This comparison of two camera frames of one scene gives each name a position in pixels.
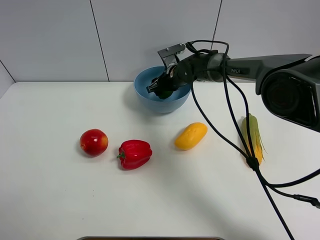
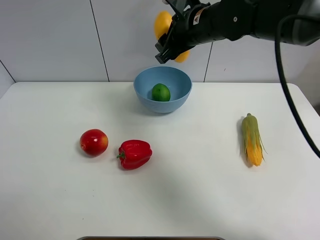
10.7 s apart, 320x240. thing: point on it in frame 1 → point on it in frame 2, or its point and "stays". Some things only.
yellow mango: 190,136 → 162,22
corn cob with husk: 257,146 stays
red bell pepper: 134,153 stays
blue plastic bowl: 144,78 stays
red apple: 94,142 stays
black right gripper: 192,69 → 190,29
